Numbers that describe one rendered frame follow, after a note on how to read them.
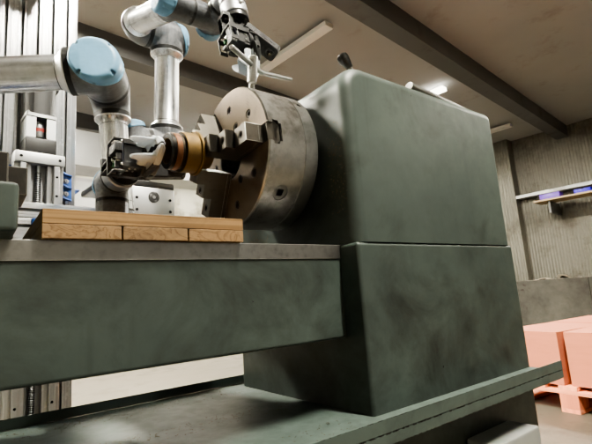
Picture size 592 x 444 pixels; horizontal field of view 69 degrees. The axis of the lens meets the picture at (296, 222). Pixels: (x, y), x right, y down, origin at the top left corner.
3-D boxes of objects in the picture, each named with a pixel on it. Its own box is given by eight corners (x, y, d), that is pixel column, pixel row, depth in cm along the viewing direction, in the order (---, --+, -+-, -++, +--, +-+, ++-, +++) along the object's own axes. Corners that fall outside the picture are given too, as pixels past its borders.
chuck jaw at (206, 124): (233, 159, 102) (219, 129, 109) (242, 143, 99) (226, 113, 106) (189, 153, 95) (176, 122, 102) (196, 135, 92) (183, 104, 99)
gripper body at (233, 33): (219, 58, 115) (213, 24, 120) (247, 66, 120) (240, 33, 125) (233, 37, 110) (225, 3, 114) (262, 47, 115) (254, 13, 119)
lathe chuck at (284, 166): (229, 228, 114) (234, 110, 115) (302, 232, 89) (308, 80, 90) (197, 227, 109) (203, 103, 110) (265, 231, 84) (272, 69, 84)
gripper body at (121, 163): (114, 170, 86) (99, 185, 95) (157, 174, 91) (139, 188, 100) (114, 133, 87) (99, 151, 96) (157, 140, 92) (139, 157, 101)
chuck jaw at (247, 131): (248, 144, 97) (277, 122, 87) (250, 166, 95) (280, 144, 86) (202, 136, 90) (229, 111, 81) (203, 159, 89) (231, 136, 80)
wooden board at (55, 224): (167, 263, 102) (166, 247, 103) (243, 241, 74) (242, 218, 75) (17, 265, 84) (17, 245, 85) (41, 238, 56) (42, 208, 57)
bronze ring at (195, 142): (196, 140, 97) (156, 136, 92) (216, 127, 90) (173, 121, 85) (199, 181, 96) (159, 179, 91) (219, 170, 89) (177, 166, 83)
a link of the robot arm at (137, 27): (111, 4, 153) (162, -28, 115) (143, 15, 160) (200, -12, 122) (107, 38, 154) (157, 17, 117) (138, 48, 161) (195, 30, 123)
